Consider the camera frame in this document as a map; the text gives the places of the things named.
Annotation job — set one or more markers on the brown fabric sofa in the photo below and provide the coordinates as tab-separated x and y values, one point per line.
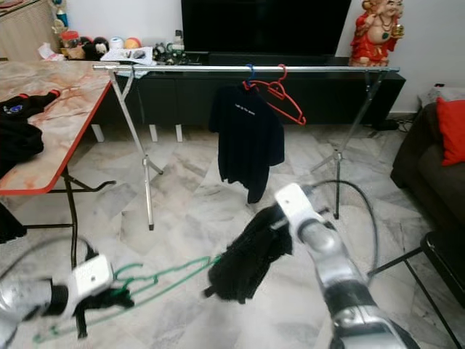
418	167

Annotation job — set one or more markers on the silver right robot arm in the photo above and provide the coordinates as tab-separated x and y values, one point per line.
341	269

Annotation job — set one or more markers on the black jacket red trim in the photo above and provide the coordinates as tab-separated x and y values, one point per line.
29	107

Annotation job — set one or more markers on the black plush toy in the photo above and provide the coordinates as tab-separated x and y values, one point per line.
93	49

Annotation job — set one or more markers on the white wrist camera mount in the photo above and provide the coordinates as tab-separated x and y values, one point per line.
294	207
93	280

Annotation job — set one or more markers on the white paper stack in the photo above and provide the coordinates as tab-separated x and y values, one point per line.
125	55

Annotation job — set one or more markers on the silver metal clothes rack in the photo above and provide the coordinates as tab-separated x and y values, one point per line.
189	68

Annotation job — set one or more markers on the pink white tissue pack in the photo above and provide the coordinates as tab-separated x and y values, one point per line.
48	53

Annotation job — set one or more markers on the blue gold trophy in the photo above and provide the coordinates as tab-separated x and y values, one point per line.
59	13

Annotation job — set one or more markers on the wooden sideboard glass top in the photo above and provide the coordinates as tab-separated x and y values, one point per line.
25	36

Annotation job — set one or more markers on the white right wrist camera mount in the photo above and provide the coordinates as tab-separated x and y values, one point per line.
294	207

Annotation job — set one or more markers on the jar with red lid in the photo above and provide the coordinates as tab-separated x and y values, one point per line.
71	48

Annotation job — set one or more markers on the blue plastic clothes hanger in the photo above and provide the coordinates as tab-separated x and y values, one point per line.
248	83

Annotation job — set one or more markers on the red cushion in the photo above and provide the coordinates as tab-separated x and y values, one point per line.
452	131

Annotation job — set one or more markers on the navy blue t-shirt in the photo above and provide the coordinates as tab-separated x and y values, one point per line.
247	138

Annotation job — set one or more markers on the large black television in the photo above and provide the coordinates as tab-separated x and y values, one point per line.
265	25

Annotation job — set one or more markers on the green plastic clothes hanger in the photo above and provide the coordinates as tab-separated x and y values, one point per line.
189	267

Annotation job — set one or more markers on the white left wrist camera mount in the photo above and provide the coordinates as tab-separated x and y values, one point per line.
93	280

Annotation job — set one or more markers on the red plastic clothes hanger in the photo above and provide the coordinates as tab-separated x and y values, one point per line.
301	120

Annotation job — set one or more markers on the side table lace cloth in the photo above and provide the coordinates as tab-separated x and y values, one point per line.
443	94

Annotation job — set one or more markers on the clear bottle black cap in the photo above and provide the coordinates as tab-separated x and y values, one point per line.
177	43

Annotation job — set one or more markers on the black garment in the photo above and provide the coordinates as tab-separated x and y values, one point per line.
18	145
251	254

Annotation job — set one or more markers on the black television console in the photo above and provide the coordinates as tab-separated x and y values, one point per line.
327	102

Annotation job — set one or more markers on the red laughing Buddha statue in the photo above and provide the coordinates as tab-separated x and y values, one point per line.
378	36

